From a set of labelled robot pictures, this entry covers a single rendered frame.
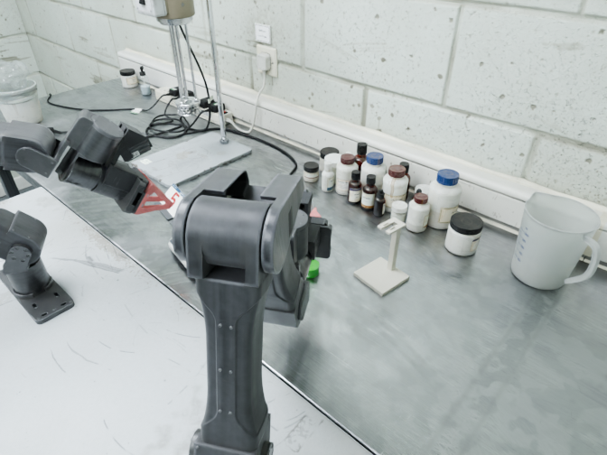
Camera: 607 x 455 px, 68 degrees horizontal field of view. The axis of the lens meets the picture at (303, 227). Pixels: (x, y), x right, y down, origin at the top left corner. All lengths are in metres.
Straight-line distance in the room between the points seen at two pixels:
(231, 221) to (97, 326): 0.56
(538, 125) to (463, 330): 0.47
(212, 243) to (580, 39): 0.82
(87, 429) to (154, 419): 0.09
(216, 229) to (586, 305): 0.78
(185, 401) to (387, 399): 0.31
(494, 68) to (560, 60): 0.13
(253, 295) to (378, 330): 0.46
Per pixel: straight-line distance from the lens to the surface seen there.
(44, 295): 1.00
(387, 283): 0.91
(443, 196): 1.05
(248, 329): 0.43
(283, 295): 0.57
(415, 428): 0.73
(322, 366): 0.77
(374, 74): 1.23
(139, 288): 0.95
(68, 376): 0.85
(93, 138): 0.81
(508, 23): 1.06
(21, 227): 0.93
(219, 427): 0.51
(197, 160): 1.36
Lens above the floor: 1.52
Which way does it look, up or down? 36 degrees down
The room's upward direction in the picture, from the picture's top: straight up
